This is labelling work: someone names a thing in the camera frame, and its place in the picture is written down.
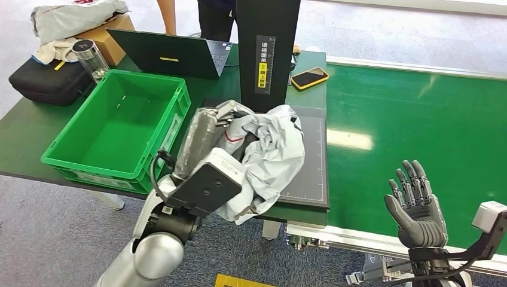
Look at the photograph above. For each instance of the person's left hand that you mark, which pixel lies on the person's left hand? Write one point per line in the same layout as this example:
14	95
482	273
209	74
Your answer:
296	49

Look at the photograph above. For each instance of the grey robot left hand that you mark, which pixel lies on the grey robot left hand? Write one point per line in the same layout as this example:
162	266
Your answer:
198	134

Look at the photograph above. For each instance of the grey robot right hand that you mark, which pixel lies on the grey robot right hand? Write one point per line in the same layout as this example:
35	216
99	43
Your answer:
422	222

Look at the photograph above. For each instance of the white plastic package red print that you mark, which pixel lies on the white plastic package red print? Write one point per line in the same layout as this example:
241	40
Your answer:
273	158

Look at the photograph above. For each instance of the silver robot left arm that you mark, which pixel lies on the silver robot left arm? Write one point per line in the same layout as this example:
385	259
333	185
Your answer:
154	253

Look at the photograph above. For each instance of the black inbound scanner machine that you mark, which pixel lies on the black inbound scanner machine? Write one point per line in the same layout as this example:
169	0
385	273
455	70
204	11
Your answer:
269	23

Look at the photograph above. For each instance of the green conveyor belt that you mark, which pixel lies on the green conveyor belt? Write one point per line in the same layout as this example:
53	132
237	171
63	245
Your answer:
416	119

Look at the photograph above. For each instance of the brown cardboard box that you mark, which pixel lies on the brown cardboard box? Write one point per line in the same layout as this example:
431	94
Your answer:
109	43

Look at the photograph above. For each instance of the smartphone in yellow case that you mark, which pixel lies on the smartphone in yellow case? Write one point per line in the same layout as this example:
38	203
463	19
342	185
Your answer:
309	78

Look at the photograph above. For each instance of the green plastic crate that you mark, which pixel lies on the green plastic crate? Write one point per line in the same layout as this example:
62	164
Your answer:
119	126

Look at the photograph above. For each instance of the black laptop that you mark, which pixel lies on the black laptop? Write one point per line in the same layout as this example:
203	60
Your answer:
166	55

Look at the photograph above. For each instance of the person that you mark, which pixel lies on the person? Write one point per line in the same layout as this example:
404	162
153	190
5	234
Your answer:
216	16

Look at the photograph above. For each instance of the white table leg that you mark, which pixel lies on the white table leg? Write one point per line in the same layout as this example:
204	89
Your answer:
271	230
109	201

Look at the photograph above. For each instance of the clear bottle black lid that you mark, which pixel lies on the clear bottle black lid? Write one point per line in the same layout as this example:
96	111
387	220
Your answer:
91	61

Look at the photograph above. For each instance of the yellow floor marker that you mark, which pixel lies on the yellow floor marker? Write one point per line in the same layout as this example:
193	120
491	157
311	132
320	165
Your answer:
237	282

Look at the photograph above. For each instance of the black zip carrying case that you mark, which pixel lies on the black zip carrying case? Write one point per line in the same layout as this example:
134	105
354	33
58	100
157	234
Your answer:
47	85

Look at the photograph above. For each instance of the white crumpled cloth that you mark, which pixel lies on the white crumpled cloth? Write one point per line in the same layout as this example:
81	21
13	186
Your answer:
55	51

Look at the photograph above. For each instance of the grey plastic parcel bag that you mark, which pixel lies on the grey plastic parcel bag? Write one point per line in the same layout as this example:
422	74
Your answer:
75	20

